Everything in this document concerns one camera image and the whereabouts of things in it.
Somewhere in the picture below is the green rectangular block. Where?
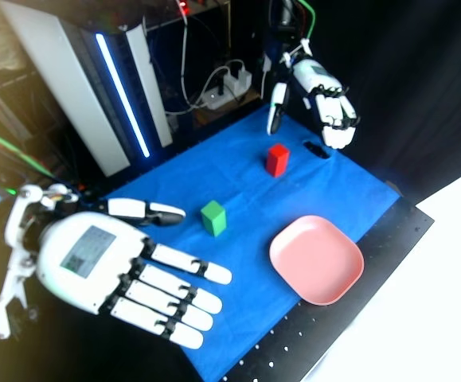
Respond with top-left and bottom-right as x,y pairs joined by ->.
199,199 -> 228,238

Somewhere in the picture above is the red rectangular block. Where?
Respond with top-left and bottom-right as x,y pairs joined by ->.
265,143 -> 291,178

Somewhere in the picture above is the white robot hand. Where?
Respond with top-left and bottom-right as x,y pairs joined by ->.
266,57 -> 361,150
33,197 -> 233,351

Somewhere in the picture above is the white plug adapter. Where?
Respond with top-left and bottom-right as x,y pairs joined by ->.
222,68 -> 254,95

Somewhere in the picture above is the pink square plate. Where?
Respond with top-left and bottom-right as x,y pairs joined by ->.
268,214 -> 365,307

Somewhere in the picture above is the white cable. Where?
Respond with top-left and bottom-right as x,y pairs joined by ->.
165,58 -> 252,118

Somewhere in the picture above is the white power strip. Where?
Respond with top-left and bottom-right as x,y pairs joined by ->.
201,88 -> 233,111

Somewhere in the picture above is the blue cloth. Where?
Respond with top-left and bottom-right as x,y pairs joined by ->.
104,103 -> 400,382

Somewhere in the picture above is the white tower with blue light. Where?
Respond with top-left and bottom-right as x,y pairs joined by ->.
0,0 -> 174,178

